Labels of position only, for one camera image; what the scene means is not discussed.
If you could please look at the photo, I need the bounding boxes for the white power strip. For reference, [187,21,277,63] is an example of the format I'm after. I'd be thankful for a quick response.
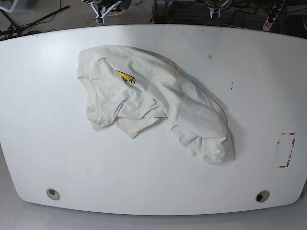
[263,0,284,32]

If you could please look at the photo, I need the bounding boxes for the black tripod stand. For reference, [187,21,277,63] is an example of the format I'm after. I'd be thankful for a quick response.
[0,5,70,39]

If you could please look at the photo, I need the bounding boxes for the red tape rectangle marking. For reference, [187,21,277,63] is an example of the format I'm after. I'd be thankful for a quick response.
[274,133,295,168]

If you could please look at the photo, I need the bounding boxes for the white printed T-shirt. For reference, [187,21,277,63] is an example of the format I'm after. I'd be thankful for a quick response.
[77,46,235,163]

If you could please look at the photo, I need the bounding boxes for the table cable grommet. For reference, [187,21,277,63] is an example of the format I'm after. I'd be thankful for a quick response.
[46,188,60,201]
[255,190,270,203]

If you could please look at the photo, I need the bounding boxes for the yellow cable on floor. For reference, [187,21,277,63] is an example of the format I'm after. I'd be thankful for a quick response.
[81,7,128,28]

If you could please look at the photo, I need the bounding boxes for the right table cable grommet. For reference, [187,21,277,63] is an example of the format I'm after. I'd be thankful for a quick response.
[255,190,270,203]

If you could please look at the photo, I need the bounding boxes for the left table cable grommet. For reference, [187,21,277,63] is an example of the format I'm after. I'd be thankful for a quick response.
[46,188,60,201]

